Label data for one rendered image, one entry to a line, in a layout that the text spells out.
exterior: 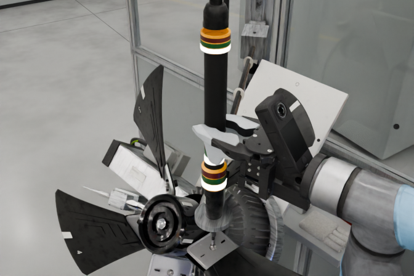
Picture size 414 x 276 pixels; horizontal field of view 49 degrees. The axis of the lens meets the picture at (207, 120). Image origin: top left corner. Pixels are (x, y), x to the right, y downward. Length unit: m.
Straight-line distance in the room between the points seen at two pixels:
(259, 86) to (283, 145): 0.57
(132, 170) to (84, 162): 1.94
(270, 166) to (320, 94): 0.48
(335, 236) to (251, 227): 0.44
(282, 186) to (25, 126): 3.09
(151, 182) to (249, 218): 0.29
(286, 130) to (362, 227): 0.16
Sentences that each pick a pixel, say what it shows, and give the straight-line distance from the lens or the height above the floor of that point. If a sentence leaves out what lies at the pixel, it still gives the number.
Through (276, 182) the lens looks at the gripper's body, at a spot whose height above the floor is 1.43.
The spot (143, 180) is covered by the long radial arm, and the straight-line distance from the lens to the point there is 1.20.
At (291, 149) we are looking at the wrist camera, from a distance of 0.65.
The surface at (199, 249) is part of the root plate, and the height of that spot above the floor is 1.19.
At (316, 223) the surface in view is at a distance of 1.44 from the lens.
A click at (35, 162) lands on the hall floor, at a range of 3.26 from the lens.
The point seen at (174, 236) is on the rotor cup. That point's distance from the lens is 0.91.
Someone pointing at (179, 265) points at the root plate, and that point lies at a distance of 0.99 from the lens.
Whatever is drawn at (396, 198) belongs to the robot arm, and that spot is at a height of 1.49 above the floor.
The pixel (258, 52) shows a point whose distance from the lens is 1.29.
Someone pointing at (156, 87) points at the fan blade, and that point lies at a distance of 1.03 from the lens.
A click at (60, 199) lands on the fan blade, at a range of 1.17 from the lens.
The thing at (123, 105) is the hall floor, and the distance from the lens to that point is 3.72.
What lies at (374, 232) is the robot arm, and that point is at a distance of 0.64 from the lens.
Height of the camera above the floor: 1.88
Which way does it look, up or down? 33 degrees down
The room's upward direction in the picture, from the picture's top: straight up
